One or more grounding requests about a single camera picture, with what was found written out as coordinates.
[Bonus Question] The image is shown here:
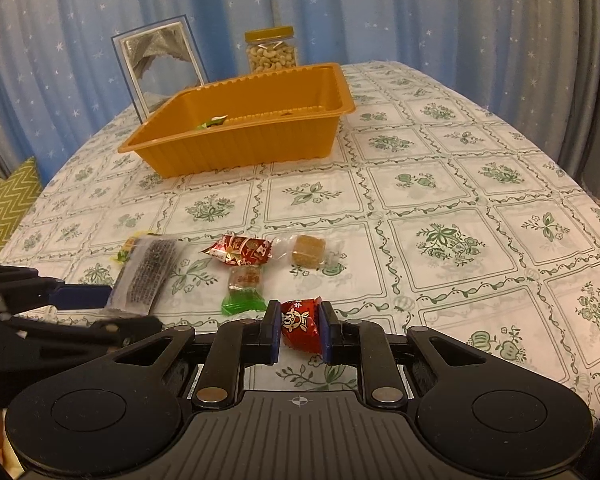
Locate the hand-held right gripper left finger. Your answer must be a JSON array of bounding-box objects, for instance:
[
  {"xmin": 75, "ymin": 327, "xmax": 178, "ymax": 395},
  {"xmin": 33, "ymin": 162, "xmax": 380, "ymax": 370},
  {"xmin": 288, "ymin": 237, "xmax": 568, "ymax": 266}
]
[{"xmin": 112, "ymin": 300, "xmax": 284, "ymax": 410}]

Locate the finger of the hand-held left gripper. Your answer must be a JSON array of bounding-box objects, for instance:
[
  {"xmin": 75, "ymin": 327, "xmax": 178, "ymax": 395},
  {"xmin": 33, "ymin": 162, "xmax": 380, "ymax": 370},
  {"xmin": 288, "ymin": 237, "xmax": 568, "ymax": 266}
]
[
  {"xmin": 0, "ymin": 264, "xmax": 115, "ymax": 322},
  {"xmin": 0, "ymin": 312, "xmax": 164, "ymax": 356}
]

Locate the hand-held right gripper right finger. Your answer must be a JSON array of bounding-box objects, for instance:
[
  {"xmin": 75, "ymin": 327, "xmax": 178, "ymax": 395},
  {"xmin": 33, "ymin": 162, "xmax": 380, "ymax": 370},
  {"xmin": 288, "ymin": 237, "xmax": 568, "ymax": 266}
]
[{"xmin": 321, "ymin": 301, "xmax": 486, "ymax": 409}]

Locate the red snack packet white print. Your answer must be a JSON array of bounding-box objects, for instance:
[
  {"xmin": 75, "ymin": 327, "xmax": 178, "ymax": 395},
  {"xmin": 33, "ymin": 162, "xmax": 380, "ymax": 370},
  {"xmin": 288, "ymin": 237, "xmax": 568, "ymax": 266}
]
[{"xmin": 280, "ymin": 298, "xmax": 326, "ymax": 357}]

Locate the green brown candy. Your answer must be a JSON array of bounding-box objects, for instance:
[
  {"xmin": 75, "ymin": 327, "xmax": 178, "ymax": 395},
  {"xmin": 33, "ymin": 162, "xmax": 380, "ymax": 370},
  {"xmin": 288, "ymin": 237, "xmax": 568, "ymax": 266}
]
[{"xmin": 221, "ymin": 265, "xmax": 267, "ymax": 317}]

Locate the clear packet with dark snack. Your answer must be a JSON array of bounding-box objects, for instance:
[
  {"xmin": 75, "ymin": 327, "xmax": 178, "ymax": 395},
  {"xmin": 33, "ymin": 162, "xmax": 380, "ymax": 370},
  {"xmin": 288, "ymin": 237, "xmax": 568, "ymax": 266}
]
[{"xmin": 103, "ymin": 236, "xmax": 181, "ymax": 317}]

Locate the yellow green snack packet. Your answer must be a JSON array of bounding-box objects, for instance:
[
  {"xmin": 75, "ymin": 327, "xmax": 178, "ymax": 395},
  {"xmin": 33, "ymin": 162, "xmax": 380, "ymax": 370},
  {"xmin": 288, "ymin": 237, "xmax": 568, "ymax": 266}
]
[{"xmin": 112, "ymin": 230, "xmax": 159, "ymax": 264}]

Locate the clear brown cube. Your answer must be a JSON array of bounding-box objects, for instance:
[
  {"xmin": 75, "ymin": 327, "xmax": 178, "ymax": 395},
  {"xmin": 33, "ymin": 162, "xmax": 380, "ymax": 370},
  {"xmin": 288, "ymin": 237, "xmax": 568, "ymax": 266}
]
[{"xmin": 272, "ymin": 233, "xmax": 346, "ymax": 274}]

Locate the red snack packet gold print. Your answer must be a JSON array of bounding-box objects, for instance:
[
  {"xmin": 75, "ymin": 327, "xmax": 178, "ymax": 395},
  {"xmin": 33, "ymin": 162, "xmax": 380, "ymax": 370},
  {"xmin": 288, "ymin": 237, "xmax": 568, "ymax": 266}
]
[{"xmin": 200, "ymin": 233, "xmax": 274, "ymax": 267}]

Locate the orange plastic tray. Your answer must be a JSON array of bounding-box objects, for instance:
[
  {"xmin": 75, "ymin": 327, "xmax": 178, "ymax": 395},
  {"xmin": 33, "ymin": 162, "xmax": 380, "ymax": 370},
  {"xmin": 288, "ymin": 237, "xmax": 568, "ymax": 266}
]
[{"xmin": 117, "ymin": 62, "xmax": 357, "ymax": 179}]

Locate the green zigzag cushion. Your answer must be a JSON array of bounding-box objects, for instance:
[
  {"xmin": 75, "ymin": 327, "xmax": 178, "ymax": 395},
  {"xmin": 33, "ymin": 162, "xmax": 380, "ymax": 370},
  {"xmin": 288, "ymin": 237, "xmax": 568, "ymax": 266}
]
[{"xmin": 0, "ymin": 156, "xmax": 44, "ymax": 262}]

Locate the floral white tablecloth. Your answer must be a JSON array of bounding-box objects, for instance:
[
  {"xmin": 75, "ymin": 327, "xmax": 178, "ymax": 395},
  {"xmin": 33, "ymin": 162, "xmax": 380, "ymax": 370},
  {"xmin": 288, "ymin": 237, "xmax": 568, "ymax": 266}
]
[{"xmin": 0, "ymin": 60, "xmax": 600, "ymax": 423}]

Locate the cashew jar with gold lid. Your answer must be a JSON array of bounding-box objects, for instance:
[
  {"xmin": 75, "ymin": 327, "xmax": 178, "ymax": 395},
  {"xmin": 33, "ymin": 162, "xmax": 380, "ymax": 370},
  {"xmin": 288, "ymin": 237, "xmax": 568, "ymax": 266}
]
[{"xmin": 244, "ymin": 26, "xmax": 300, "ymax": 74}]

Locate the blue star curtain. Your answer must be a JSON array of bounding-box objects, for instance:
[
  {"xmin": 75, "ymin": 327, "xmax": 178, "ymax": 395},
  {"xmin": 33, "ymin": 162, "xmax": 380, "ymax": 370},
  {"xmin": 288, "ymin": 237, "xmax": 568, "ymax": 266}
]
[
  {"xmin": 261, "ymin": 0, "xmax": 600, "ymax": 171},
  {"xmin": 0, "ymin": 0, "xmax": 270, "ymax": 177}
]

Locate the silver picture frame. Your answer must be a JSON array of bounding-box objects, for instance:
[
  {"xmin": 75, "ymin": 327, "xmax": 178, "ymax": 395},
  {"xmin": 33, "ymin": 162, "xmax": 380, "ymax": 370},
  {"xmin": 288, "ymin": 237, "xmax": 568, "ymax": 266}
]
[{"xmin": 111, "ymin": 14, "xmax": 210, "ymax": 125}]

